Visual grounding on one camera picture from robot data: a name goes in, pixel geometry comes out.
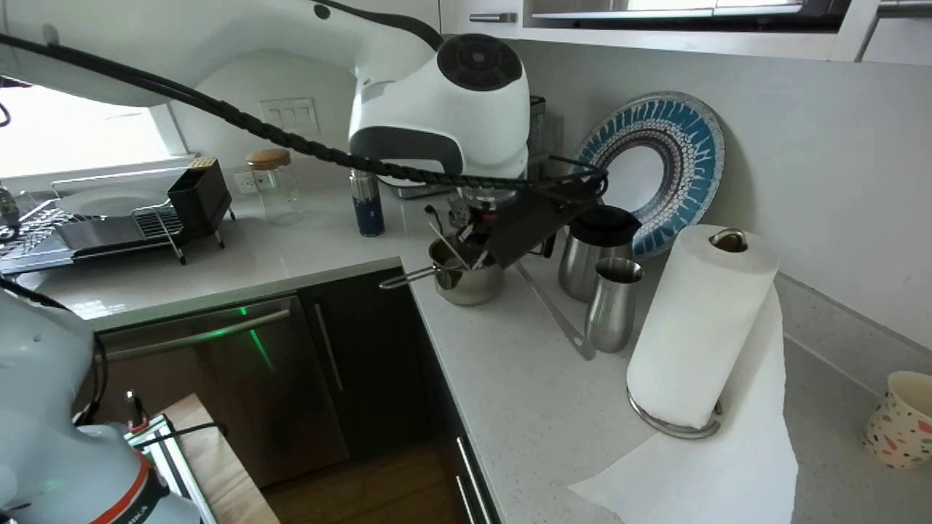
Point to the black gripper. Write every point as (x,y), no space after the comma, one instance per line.
(532,216)

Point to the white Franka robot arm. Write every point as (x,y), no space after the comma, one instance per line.
(421,105)

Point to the blue steel water bottle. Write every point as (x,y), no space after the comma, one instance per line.
(369,204)

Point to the steel jug with black lid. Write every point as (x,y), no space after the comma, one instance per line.
(591,236)

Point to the small steel cup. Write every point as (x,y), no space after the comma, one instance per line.
(613,303)

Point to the blue white decorative plate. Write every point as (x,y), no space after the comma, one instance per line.
(661,159)

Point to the stainless steel microwave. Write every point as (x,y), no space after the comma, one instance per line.
(695,15)

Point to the white paper towel roll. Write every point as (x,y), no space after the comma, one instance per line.
(708,380)

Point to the dark lower cabinet drawers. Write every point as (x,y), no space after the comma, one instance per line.
(385,380)

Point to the glass jar with cork lid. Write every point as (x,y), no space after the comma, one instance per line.
(271,187)

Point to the stainless dishwasher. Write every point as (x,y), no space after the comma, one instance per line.
(252,367)

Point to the black dish rack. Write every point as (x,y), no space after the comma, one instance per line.
(95,220)

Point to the wooden board with items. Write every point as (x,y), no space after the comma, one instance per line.
(197,462)

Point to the patterned paper cup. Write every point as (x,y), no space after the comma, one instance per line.
(900,427)

